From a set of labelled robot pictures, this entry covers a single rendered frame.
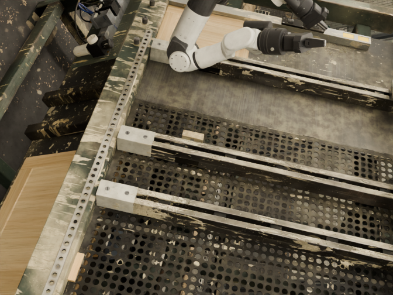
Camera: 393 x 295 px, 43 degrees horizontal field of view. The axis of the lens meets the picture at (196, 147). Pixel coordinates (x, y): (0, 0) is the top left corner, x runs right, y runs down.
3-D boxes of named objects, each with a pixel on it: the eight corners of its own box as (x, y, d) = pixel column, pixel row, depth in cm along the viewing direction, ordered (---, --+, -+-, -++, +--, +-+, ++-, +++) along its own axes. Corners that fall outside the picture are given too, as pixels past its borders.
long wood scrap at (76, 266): (77, 253, 154) (77, 251, 153) (84, 255, 154) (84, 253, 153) (67, 280, 148) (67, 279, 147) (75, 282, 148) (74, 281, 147)
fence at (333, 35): (170, 1, 235) (171, -7, 232) (367, 43, 233) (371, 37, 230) (168, 7, 232) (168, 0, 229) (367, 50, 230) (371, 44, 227)
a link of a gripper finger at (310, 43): (325, 48, 157) (306, 47, 160) (325, 38, 156) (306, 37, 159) (323, 48, 156) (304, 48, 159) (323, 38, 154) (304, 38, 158)
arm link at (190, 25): (155, 59, 178) (181, 7, 164) (168, 47, 188) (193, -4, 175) (183, 76, 178) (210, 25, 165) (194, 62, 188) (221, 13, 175)
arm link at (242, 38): (254, 41, 163) (219, 54, 169) (265, 48, 170) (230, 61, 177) (251, 23, 164) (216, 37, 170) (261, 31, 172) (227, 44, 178)
